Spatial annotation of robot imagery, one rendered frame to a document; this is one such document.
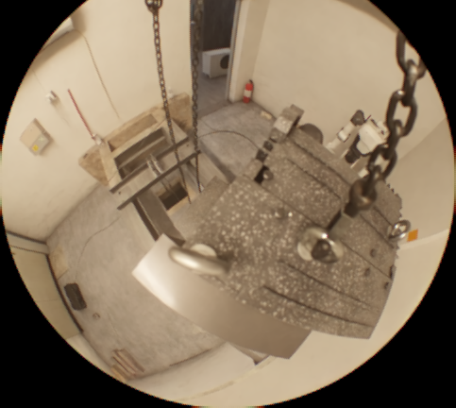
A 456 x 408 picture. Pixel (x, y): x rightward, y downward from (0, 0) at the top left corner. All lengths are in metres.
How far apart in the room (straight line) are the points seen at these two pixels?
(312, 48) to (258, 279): 2.49
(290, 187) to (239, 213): 0.10
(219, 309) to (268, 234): 0.21
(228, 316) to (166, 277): 0.16
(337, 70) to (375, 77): 0.53
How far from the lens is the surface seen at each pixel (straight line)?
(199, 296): 0.35
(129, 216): 1.37
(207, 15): 6.38
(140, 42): 1.82
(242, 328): 0.39
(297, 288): 0.25
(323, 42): 2.45
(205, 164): 1.36
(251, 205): 0.23
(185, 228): 0.94
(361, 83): 2.35
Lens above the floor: 1.82
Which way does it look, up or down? 64 degrees down
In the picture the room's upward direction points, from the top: 12 degrees clockwise
